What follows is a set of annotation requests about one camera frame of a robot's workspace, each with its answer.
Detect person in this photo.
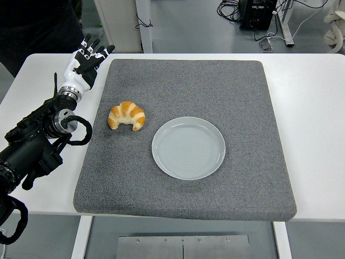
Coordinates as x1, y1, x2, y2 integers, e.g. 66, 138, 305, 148
0, 0, 85, 79

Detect small grey floor box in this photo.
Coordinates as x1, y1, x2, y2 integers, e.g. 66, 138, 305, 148
259, 37, 274, 51

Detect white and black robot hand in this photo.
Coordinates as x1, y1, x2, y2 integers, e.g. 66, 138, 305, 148
59, 33, 116, 93

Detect pale grey round plate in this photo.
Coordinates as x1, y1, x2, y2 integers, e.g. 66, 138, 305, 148
151, 116, 226, 181

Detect white floor cable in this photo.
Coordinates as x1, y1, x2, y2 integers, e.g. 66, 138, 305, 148
265, 0, 339, 44

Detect black computer box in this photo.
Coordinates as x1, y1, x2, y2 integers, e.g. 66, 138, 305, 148
238, 0, 278, 30

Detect white robot part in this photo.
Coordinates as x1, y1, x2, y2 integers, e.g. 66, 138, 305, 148
323, 0, 345, 54

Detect white cabinet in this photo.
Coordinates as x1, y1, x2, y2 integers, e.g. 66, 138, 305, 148
93, 0, 143, 53

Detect grey felt mat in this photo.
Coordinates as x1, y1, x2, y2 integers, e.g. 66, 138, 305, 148
73, 58, 298, 222

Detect black cable bundle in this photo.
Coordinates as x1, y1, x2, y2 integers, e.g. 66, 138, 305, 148
216, 0, 242, 24

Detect black looped floor cable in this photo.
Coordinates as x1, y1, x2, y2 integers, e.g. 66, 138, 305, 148
135, 12, 154, 30

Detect white desk leg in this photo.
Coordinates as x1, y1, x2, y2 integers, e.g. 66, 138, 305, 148
276, 0, 295, 47

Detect white post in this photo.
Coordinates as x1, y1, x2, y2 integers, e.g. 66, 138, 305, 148
134, 0, 154, 54

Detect golden croissant bread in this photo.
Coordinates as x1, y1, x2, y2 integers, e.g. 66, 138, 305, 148
107, 100, 146, 132

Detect white table leg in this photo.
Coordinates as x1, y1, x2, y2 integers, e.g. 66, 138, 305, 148
70, 215, 94, 259
272, 221, 293, 259

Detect grey metal plate with screws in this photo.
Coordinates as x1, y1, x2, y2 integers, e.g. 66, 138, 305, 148
117, 235, 251, 259

